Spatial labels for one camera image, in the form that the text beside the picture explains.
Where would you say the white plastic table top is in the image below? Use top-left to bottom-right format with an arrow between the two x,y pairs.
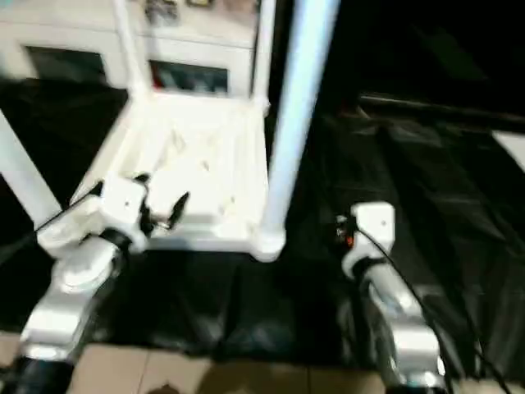
36,89 -> 287,263

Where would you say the white plastic table leg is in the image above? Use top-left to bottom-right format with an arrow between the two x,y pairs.
0,109 -> 62,247
253,0 -> 275,102
112,0 -> 153,98
262,0 -> 342,239

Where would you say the black glossy mat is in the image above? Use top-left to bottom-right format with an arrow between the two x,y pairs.
0,76 -> 525,370

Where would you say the white glass-door cabinet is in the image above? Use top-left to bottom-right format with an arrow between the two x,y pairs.
0,0 -> 259,99

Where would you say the grey robot foot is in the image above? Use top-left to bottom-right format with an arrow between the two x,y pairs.
149,381 -> 185,394

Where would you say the black bundle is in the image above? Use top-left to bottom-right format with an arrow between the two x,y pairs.
144,0 -> 178,21

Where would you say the white sideboard surface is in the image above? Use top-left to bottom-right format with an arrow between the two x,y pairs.
491,131 -> 525,172

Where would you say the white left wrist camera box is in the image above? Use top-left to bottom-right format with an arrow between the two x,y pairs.
96,176 -> 151,252

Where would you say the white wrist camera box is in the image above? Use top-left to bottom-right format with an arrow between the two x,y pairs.
96,176 -> 151,252
342,202 -> 397,281

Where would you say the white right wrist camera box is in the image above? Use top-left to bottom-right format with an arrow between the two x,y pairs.
342,202 -> 397,281

